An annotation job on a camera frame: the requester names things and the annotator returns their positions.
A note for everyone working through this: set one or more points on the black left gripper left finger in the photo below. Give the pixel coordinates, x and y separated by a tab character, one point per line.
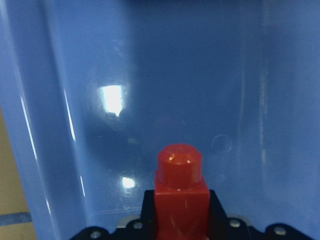
148	213

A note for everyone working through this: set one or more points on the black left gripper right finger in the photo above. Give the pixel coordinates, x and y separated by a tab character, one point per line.
217	218

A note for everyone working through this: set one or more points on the red block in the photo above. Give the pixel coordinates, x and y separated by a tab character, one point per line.
181	195

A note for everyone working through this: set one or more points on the blue plastic tray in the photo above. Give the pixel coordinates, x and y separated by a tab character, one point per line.
92	90

